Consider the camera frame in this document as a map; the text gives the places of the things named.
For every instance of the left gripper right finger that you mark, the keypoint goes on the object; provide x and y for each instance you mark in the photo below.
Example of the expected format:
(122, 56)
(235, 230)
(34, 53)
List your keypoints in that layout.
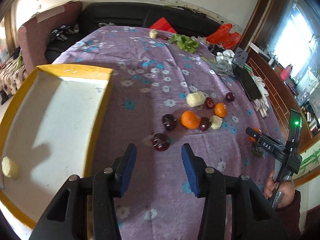
(194, 167)

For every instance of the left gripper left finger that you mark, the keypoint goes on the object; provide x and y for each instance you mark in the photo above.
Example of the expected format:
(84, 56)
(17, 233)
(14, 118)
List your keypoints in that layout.
(124, 170)

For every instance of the person's right hand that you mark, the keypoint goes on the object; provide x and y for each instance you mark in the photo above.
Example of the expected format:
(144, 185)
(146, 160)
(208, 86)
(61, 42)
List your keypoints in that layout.
(287, 188)

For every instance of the small corn cob piece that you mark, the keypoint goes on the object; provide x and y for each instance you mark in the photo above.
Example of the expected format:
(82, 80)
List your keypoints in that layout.
(216, 122)

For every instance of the wooden cabinet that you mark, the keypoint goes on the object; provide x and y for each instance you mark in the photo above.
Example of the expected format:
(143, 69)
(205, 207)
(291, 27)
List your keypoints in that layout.
(282, 101)

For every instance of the white work gloves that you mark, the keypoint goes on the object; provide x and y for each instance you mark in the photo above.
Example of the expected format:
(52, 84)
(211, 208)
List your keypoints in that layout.
(261, 105)

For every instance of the small orange mandarin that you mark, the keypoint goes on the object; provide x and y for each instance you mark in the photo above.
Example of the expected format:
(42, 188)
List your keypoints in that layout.
(220, 110)

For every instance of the red jujube date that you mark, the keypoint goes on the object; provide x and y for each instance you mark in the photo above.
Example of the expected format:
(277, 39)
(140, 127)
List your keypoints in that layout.
(209, 102)

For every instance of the large corn cob piece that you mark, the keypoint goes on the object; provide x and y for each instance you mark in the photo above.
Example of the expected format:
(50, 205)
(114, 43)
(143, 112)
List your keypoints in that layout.
(195, 99)

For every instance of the black smartphone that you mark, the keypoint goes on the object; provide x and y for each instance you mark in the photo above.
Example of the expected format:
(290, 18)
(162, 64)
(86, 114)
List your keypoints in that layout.
(247, 83)

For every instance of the pink water bottle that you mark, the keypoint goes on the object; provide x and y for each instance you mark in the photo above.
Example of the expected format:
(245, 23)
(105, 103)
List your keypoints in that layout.
(285, 73)

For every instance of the purple floral tablecloth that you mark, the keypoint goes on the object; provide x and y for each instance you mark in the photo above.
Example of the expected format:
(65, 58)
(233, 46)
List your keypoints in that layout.
(163, 97)

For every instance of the yellow white cardboard tray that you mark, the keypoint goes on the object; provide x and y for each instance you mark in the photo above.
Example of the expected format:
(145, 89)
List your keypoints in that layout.
(49, 132)

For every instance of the grey slotted spatula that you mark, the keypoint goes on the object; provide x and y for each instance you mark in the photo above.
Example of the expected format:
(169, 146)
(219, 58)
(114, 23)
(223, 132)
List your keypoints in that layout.
(240, 58)

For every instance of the corn cob piece in tray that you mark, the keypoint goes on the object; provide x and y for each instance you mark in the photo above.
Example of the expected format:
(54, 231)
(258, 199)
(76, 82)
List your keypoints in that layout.
(10, 169)

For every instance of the white garlic bunch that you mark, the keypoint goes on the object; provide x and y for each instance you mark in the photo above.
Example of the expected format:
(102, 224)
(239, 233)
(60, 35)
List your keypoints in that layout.
(225, 56)

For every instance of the green lettuce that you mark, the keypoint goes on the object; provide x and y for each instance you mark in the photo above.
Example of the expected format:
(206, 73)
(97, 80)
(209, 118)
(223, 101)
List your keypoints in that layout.
(184, 43)

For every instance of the red plastic bag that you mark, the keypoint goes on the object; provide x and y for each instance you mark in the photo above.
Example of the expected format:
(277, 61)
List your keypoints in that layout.
(223, 37)

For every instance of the far corn cob piece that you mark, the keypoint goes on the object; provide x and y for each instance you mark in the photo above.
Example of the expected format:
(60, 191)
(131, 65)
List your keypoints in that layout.
(153, 34)

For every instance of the black leather sofa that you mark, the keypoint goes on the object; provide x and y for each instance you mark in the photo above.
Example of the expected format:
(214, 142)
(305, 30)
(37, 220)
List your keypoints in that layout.
(183, 20)

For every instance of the patterned blanket bed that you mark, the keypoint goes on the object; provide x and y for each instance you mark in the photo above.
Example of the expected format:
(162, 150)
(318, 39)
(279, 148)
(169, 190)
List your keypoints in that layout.
(13, 74)

